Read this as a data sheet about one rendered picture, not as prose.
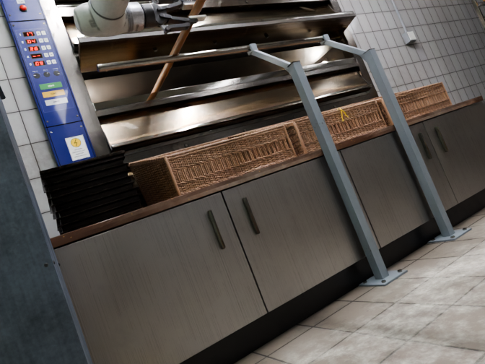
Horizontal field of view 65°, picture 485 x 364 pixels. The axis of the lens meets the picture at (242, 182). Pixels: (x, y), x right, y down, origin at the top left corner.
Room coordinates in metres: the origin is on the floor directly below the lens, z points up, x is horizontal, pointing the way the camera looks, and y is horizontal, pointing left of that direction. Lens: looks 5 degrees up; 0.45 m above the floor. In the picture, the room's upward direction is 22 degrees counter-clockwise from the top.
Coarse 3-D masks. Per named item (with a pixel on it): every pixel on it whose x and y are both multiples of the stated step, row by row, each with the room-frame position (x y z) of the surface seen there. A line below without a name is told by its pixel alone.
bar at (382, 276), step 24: (240, 48) 1.70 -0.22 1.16; (264, 48) 1.77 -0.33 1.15; (384, 72) 1.78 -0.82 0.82; (312, 96) 1.54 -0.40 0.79; (384, 96) 1.79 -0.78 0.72; (312, 120) 1.55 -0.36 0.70; (408, 144) 1.77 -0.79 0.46; (336, 168) 1.53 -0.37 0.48; (432, 192) 1.77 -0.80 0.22; (360, 216) 1.53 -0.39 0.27; (360, 240) 1.56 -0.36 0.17; (432, 240) 1.80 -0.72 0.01; (384, 264) 1.54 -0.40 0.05
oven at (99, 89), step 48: (48, 0) 1.70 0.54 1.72; (144, 0) 1.92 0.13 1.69; (192, 0) 2.07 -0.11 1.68; (240, 0) 2.23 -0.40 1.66; (288, 0) 2.41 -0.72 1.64; (336, 0) 2.63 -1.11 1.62; (288, 48) 2.45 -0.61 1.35; (336, 48) 2.70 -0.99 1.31; (96, 96) 2.02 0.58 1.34; (192, 96) 1.96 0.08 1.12; (96, 144) 1.69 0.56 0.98; (192, 144) 1.91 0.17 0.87
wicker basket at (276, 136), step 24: (216, 144) 1.40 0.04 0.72; (240, 144) 1.46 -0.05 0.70; (264, 144) 1.52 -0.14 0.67; (288, 144) 1.59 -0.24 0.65; (144, 168) 1.54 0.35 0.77; (168, 168) 1.31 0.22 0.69; (192, 168) 1.81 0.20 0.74; (240, 168) 1.44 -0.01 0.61; (144, 192) 1.65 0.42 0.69; (168, 192) 1.40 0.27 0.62
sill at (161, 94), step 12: (336, 60) 2.51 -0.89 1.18; (348, 60) 2.57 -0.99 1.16; (276, 72) 2.25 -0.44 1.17; (288, 72) 2.30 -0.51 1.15; (204, 84) 2.00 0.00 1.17; (216, 84) 2.04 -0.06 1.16; (228, 84) 2.08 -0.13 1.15; (132, 96) 1.81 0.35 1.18; (144, 96) 1.83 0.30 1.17; (156, 96) 1.86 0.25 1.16; (168, 96) 1.89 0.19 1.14; (96, 108) 1.71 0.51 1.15
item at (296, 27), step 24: (240, 24) 2.01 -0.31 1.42; (264, 24) 2.09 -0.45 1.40; (288, 24) 2.19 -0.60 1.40; (312, 24) 2.31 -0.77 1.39; (336, 24) 2.45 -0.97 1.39; (96, 48) 1.66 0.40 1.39; (120, 48) 1.73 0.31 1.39; (144, 48) 1.81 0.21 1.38; (168, 48) 1.89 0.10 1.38; (192, 48) 1.98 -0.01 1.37; (216, 48) 2.08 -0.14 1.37
